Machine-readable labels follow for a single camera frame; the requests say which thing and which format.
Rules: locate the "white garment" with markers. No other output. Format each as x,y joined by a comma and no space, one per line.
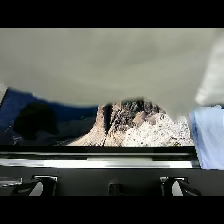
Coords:
100,63

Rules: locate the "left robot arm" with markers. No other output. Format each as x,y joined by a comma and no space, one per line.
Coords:
48,186

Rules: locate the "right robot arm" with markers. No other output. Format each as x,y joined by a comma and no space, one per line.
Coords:
168,186

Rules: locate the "light blue garment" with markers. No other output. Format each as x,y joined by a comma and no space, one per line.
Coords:
210,136

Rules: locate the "silver frame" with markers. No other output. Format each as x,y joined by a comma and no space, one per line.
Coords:
100,163

